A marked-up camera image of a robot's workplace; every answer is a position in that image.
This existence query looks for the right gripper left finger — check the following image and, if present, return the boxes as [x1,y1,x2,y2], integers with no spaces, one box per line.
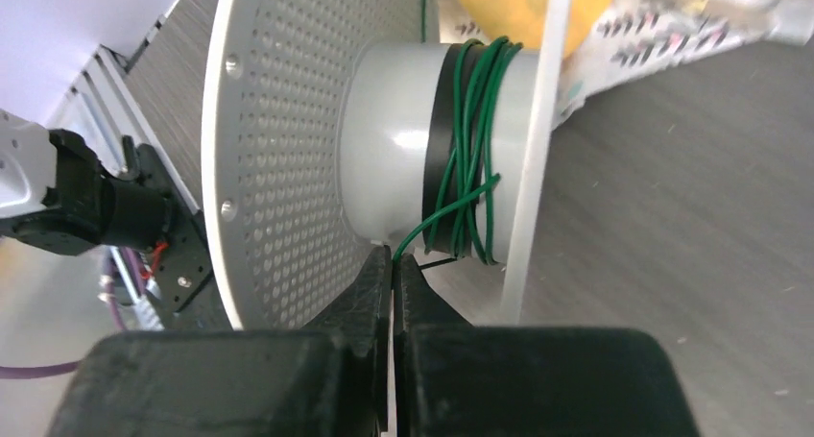
[48,247,392,436]

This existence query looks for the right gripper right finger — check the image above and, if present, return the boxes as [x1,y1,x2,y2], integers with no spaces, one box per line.
[393,255,700,436]

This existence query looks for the dark green wire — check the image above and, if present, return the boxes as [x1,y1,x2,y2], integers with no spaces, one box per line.
[391,0,525,267]

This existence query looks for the white plastic cable spool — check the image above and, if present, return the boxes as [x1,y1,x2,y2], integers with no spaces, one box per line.
[201,0,570,329]

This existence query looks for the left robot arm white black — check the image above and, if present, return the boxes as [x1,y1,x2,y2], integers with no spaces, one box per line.
[1,111,180,256]

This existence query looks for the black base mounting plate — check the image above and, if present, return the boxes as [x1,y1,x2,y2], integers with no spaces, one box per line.
[122,135,230,330]

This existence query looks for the yellow snack bag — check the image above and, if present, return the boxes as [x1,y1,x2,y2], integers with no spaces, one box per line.
[458,0,612,58]

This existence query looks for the floral patterned cloth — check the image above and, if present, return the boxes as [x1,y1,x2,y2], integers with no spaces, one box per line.
[437,0,813,123]

